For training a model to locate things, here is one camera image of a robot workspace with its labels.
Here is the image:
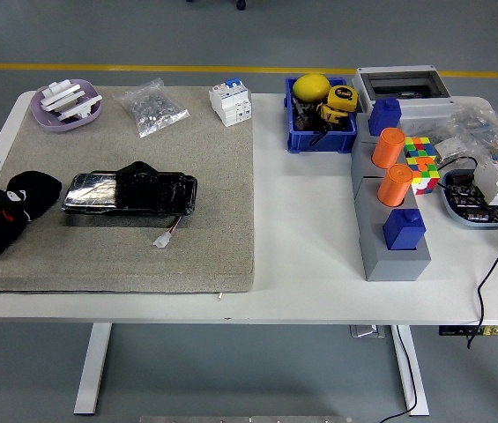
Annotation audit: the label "black table control panel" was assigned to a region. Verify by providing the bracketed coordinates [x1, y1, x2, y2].
[438, 324, 498, 337]

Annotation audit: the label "purple plastic tray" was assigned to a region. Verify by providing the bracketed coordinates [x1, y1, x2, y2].
[30, 78, 103, 134]

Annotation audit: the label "white long plastic piece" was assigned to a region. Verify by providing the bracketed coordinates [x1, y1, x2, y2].
[40, 86, 89, 111]
[56, 94, 103, 122]

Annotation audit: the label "white ridged plastic piece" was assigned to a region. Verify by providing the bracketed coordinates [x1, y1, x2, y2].
[44, 78, 83, 101]

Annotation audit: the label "clear bag of screws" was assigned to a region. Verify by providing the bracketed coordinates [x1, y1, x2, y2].
[112, 78, 191, 139]

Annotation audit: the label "grey-brown mat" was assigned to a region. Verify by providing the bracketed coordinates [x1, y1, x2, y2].
[0, 85, 256, 295]

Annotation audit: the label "white table leg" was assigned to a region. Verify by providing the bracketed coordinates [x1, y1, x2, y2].
[73, 323, 113, 416]
[391, 324, 430, 418]

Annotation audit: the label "white circuit breaker blue lever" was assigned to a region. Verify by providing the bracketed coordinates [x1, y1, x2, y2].
[208, 77, 253, 128]

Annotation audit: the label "brown part in bin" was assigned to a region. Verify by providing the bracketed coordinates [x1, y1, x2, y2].
[294, 115, 320, 133]

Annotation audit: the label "yellow ball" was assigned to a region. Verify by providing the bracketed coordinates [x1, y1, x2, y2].
[292, 73, 331, 104]

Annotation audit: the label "blue plastic bin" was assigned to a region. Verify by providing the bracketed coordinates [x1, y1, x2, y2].
[284, 77, 360, 154]

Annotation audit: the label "small yellow black tape measure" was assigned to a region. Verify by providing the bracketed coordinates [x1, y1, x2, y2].
[318, 103, 350, 125]

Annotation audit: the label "large yellow black tape measure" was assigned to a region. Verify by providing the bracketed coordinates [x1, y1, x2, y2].
[326, 85, 360, 114]

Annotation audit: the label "orange cylinder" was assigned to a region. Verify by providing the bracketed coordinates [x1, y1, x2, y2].
[371, 127, 407, 169]
[377, 164, 414, 208]

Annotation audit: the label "blue block with knob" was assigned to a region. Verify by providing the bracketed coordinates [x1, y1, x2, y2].
[383, 208, 427, 251]
[369, 97, 403, 137]

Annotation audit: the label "grey box under table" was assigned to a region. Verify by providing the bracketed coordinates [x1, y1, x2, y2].
[348, 324, 386, 339]

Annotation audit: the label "grey block holder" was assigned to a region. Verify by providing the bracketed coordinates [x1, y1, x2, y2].
[350, 109, 433, 283]

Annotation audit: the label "colourful puzzle cube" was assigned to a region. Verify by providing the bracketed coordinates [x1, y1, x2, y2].
[406, 156, 442, 197]
[403, 136, 438, 160]

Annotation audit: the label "small bag with white part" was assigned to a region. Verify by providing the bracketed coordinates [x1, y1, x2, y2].
[434, 136, 468, 165]

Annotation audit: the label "grey-blue tray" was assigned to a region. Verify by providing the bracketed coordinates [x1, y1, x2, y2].
[440, 169, 498, 232]

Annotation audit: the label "black circuit modules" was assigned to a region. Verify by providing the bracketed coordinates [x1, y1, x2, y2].
[445, 172, 498, 224]

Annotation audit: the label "clear bag of parts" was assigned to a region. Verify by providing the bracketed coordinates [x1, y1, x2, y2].
[449, 103, 498, 133]
[468, 125, 498, 156]

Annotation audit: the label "panel wire with white connector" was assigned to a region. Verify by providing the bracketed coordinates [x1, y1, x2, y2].
[151, 214, 186, 249]

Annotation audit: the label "grey electrical enclosure box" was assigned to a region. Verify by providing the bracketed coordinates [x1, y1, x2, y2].
[353, 65, 456, 136]

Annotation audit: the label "thin black cable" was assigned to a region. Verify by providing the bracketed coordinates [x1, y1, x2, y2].
[434, 155, 481, 191]

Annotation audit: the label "black cable under table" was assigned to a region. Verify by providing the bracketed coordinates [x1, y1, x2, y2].
[378, 324, 420, 423]

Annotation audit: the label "black power cable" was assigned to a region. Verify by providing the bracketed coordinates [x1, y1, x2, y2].
[466, 219, 498, 350]

